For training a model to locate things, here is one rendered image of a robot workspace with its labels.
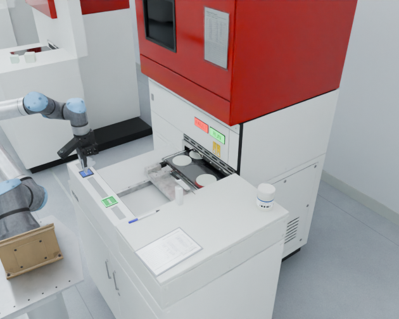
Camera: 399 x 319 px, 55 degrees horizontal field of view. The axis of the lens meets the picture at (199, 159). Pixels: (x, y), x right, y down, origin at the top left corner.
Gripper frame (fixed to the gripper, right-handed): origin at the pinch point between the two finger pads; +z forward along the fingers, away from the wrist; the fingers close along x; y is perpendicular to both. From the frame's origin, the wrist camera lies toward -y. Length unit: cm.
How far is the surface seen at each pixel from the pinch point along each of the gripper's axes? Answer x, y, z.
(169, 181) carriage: -19.3, 34.7, 10.1
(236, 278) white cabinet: -76, 31, 24
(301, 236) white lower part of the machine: -42, 120, 78
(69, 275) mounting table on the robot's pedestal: -41, -25, 16
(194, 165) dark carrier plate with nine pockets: -17, 52, 8
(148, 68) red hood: 29, 54, -30
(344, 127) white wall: -2, 207, 42
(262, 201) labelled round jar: -69, 49, -3
